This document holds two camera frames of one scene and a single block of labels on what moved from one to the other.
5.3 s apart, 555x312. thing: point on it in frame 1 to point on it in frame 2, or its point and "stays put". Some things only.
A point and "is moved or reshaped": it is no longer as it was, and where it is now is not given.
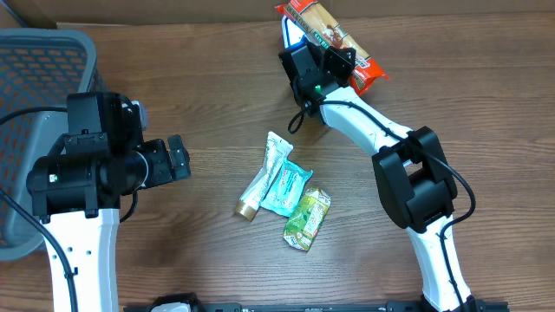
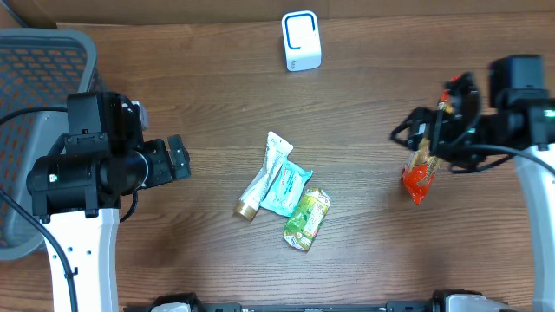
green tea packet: [306, 219] stays put
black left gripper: [164, 157] stays put
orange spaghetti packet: [321, 23] is moved or reshaped
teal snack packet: [284, 192] stays put
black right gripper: [329, 63] to [421, 131]
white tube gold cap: [277, 151] stays put
